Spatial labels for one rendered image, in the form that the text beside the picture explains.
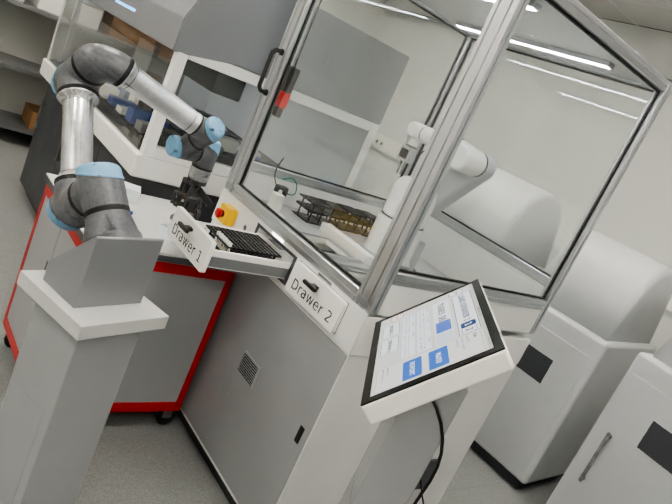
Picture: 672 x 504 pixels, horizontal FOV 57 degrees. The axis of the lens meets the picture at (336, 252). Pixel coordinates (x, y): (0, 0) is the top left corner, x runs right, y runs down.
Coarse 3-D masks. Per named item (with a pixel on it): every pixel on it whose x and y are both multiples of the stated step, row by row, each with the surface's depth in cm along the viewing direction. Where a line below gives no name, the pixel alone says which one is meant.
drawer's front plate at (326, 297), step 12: (300, 264) 209; (300, 276) 208; (312, 276) 203; (288, 288) 212; (300, 288) 207; (324, 288) 198; (300, 300) 206; (324, 300) 197; (336, 300) 193; (312, 312) 201; (324, 312) 196; (336, 312) 192; (324, 324) 195; (336, 324) 192
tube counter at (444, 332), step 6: (438, 318) 153; (444, 318) 151; (450, 318) 149; (438, 324) 149; (444, 324) 147; (450, 324) 145; (438, 330) 145; (444, 330) 143; (450, 330) 141; (438, 336) 141; (444, 336) 139; (450, 336) 138; (438, 342) 138; (444, 342) 136
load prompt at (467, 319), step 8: (456, 296) 163; (464, 296) 160; (456, 304) 157; (464, 304) 154; (472, 304) 151; (456, 312) 151; (464, 312) 148; (472, 312) 146; (456, 320) 146; (464, 320) 143; (472, 320) 141; (464, 328) 138; (472, 328) 136
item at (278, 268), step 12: (204, 228) 218; (228, 228) 224; (264, 240) 232; (216, 252) 196; (228, 252) 199; (216, 264) 198; (228, 264) 201; (240, 264) 203; (252, 264) 206; (264, 264) 209; (276, 264) 212; (288, 264) 215; (276, 276) 214
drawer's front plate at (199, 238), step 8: (176, 208) 212; (176, 216) 211; (184, 216) 207; (184, 224) 206; (192, 224) 202; (168, 232) 213; (176, 232) 209; (184, 232) 205; (192, 232) 201; (200, 232) 197; (176, 240) 208; (184, 240) 204; (192, 240) 200; (200, 240) 197; (208, 240) 193; (184, 248) 203; (192, 248) 200; (200, 248) 196; (208, 248) 192; (192, 256) 199; (200, 256) 195; (208, 256) 193; (200, 264) 194
